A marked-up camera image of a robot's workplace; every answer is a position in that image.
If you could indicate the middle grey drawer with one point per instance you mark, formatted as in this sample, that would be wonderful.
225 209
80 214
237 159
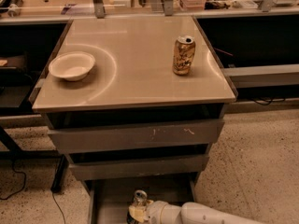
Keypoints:
136 168

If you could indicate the grey drawer cabinet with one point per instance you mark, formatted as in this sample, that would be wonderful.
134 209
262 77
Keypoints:
133 82

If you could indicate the grey metal post middle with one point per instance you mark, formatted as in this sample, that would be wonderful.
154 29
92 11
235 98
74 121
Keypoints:
168 7

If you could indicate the white bowl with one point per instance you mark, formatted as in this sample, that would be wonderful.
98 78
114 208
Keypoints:
72 66

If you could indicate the black table leg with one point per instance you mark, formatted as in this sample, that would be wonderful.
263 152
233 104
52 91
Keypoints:
59 175

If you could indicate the gold crumpled soda can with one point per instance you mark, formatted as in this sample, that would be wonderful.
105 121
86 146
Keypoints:
184 50

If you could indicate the top grey drawer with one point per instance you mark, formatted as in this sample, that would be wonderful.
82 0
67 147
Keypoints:
146 135

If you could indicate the black tool on bench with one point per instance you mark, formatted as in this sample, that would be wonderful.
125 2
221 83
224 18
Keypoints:
11 7

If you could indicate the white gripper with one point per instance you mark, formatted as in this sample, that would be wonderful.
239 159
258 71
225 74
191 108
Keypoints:
154 213

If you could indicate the silver blue redbull can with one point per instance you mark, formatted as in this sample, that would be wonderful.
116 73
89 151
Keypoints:
139 199

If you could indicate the grey metal post left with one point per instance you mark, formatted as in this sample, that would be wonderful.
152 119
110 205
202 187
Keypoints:
99 10

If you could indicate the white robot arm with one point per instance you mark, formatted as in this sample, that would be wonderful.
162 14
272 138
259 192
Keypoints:
196 213

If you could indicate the open bottom grey drawer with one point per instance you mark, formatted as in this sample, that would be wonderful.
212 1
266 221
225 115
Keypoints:
111 198

